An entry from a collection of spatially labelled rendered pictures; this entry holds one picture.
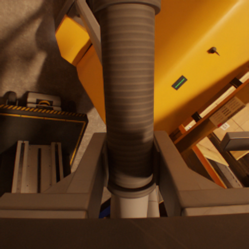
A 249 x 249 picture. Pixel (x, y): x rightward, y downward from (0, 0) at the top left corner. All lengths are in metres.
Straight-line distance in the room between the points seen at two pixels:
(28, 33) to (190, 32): 1.11
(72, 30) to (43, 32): 0.40
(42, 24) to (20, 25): 0.14
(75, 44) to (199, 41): 0.68
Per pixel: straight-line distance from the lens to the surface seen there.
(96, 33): 0.57
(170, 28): 0.77
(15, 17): 1.48
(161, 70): 0.72
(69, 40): 1.14
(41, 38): 1.51
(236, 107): 0.91
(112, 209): 0.18
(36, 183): 1.49
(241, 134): 0.28
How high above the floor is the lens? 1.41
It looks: 41 degrees down
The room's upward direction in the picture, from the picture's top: 158 degrees clockwise
